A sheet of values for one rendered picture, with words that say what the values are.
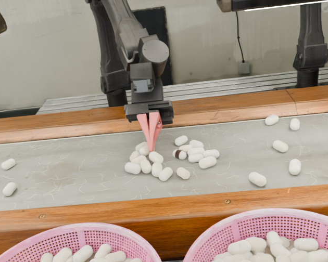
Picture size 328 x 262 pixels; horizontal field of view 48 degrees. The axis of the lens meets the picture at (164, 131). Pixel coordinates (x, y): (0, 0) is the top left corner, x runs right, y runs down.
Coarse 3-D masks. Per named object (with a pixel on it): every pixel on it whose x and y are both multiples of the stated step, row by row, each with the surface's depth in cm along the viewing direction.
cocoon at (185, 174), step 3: (180, 168) 70; (183, 168) 70; (177, 171) 70; (180, 171) 70; (183, 171) 69; (186, 171) 69; (177, 174) 71; (180, 174) 70; (183, 174) 69; (186, 174) 69; (189, 174) 69; (183, 177) 69; (186, 177) 69; (189, 177) 70
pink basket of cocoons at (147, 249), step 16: (80, 224) 57; (96, 224) 57; (32, 240) 56; (48, 240) 57; (64, 240) 58; (80, 240) 58; (96, 240) 57; (112, 240) 57; (128, 240) 55; (144, 240) 53; (0, 256) 53; (16, 256) 55; (32, 256) 56; (128, 256) 55; (144, 256) 52
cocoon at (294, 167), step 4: (292, 160) 68; (296, 160) 68; (292, 164) 67; (296, 164) 66; (300, 164) 67; (288, 168) 67; (292, 168) 66; (296, 168) 66; (300, 168) 67; (292, 172) 66; (296, 172) 66
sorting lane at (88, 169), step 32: (192, 128) 88; (224, 128) 86; (256, 128) 85; (288, 128) 83; (320, 128) 81; (0, 160) 86; (32, 160) 84; (64, 160) 82; (96, 160) 80; (128, 160) 79; (224, 160) 74; (256, 160) 73; (288, 160) 72; (320, 160) 70; (0, 192) 74; (32, 192) 72; (64, 192) 71; (96, 192) 70; (128, 192) 68; (160, 192) 67; (192, 192) 66
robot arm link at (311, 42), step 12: (300, 12) 108; (312, 12) 104; (300, 24) 109; (312, 24) 105; (300, 36) 109; (312, 36) 106; (300, 48) 110; (312, 48) 107; (324, 48) 107; (312, 60) 108; (324, 60) 108
